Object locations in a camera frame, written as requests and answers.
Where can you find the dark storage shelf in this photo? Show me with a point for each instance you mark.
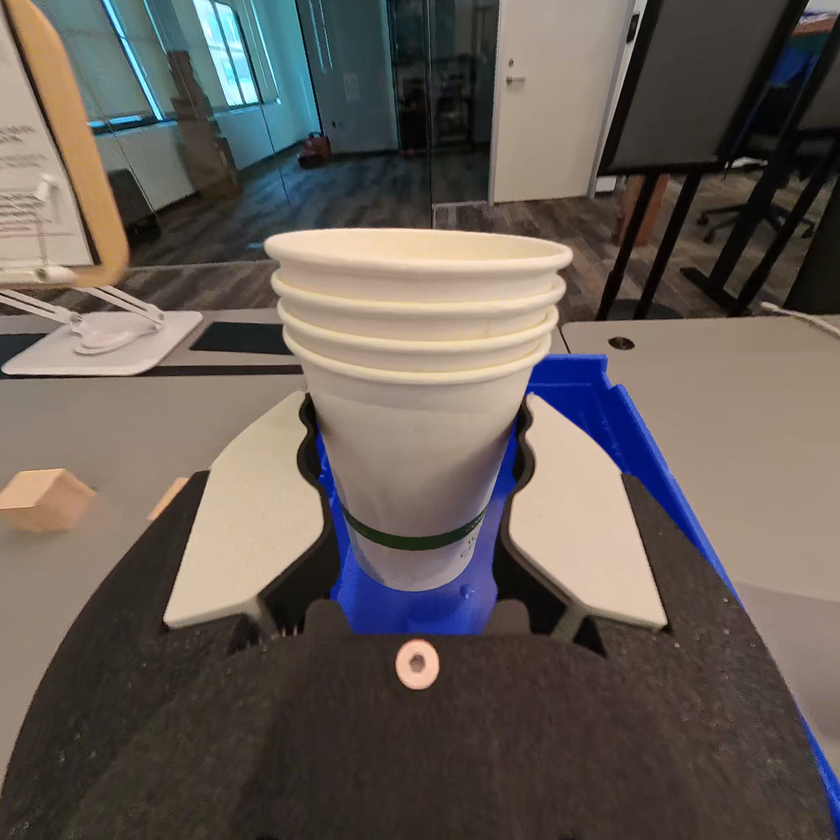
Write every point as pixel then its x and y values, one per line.
pixel 446 98

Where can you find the black framed floor sign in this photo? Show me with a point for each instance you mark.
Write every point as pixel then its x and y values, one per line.
pixel 695 85
pixel 823 98

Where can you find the tall paned window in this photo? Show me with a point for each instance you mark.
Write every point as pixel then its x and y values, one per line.
pixel 229 52
pixel 118 65

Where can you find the wooden clipboard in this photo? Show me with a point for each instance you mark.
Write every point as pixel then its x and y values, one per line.
pixel 72 131

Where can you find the white door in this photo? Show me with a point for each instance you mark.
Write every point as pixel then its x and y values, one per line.
pixel 551 131

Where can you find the blue plastic bin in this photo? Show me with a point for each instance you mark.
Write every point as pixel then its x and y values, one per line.
pixel 577 394

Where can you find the stacked cardboard boxes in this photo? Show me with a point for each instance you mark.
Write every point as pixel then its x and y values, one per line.
pixel 200 131

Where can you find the wooden cube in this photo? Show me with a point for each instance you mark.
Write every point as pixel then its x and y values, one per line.
pixel 46 502
pixel 167 500

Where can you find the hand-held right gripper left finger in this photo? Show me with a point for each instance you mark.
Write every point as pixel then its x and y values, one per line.
pixel 249 525

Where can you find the glass partition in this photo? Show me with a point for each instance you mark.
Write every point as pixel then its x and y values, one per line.
pixel 367 98

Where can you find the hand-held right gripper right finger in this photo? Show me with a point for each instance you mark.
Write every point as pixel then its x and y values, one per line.
pixel 577 525

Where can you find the black office chair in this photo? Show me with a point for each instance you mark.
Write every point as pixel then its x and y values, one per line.
pixel 754 216

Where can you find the small red container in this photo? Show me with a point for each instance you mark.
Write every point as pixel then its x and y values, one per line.
pixel 315 149

